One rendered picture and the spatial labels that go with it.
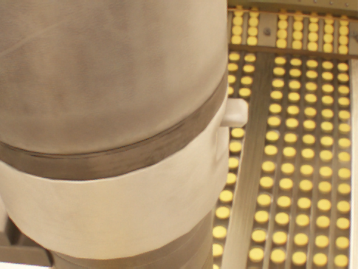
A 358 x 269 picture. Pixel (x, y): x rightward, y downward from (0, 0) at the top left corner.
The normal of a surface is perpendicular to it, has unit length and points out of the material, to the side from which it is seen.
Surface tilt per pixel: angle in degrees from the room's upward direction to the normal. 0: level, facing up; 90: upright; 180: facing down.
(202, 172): 90
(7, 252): 90
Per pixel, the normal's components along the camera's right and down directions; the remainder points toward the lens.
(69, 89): 0.03, 0.69
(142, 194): 0.34, 0.64
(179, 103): 0.64, 0.50
